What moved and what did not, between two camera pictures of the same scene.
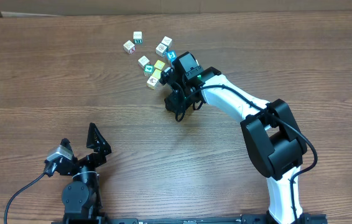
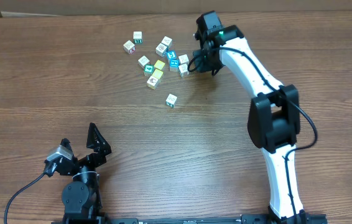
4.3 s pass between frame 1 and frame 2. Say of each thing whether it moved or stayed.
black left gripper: stayed
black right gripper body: moved
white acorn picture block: stayed
